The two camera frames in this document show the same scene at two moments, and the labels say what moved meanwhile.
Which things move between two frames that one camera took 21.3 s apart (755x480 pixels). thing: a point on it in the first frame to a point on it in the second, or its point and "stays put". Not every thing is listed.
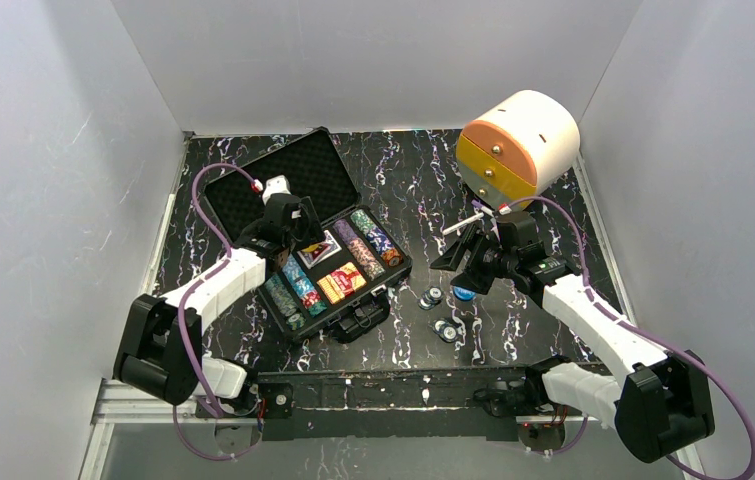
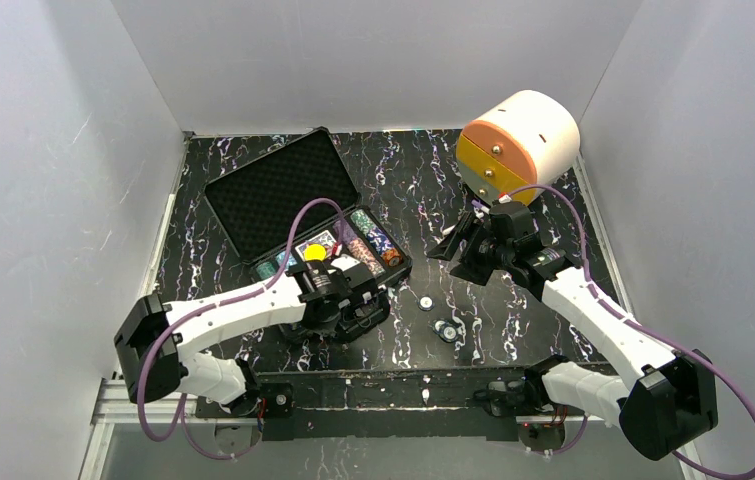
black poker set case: x=342 y=284 stays put
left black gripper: x=299 y=216 to x=364 y=302
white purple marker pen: x=482 y=207 stays put
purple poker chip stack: x=344 y=230 stays put
